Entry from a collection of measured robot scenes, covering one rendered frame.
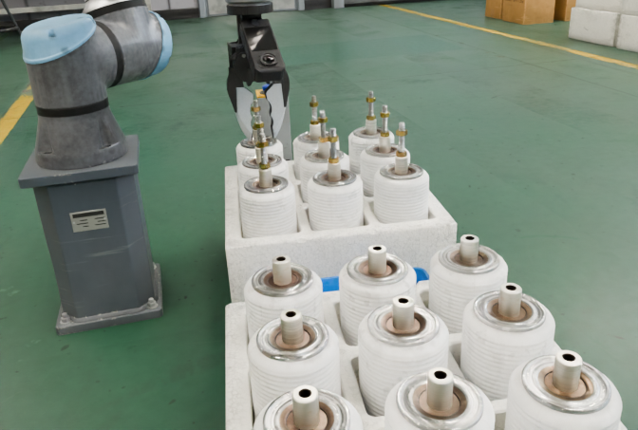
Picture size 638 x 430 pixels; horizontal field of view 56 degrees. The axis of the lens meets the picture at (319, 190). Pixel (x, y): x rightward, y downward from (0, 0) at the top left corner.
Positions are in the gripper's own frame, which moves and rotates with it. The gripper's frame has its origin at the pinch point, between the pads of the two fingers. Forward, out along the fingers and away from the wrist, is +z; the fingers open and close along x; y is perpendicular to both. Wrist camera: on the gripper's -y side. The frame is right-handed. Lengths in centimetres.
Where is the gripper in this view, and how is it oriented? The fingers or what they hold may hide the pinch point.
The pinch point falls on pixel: (262, 132)
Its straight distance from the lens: 99.3
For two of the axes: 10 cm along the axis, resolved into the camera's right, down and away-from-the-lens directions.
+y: -2.6, -3.6, 9.0
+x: -9.7, 1.4, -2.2
